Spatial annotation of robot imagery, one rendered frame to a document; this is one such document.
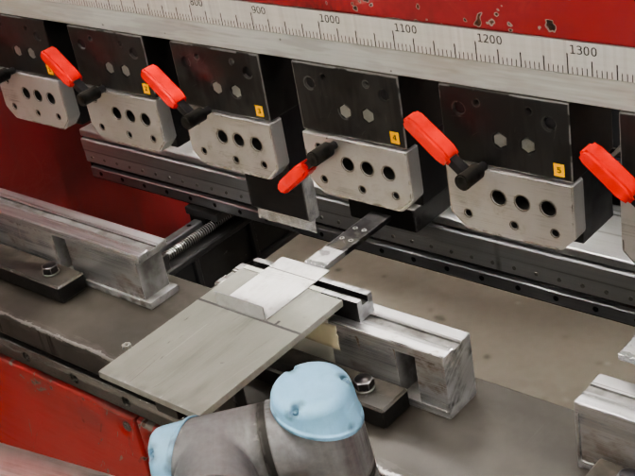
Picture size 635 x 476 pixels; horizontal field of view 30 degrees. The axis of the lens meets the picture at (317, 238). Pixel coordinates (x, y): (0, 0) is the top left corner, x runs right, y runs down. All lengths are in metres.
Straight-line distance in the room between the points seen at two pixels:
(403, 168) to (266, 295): 0.34
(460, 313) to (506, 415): 1.77
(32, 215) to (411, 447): 0.82
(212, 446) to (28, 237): 1.02
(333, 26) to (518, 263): 0.52
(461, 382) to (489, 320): 1.73
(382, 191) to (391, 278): 2.12
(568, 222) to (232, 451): 0.41
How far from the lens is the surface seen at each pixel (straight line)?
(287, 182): 1.37
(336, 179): 1.37
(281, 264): 1.61
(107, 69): 1.60
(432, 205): 1.68
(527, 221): 1.22
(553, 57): 1.13
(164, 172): 2.09
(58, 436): 2.04
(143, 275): 1.82
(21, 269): 1.98
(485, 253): 1.68
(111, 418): 1.85
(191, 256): 2.02
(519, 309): 3.24
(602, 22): 1.09
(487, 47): 1.16
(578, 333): 3.14
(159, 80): 1.47
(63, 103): 1.71
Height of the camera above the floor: 1.81
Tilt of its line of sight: 29 degrees down
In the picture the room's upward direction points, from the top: 11 degrees counter-clockwise
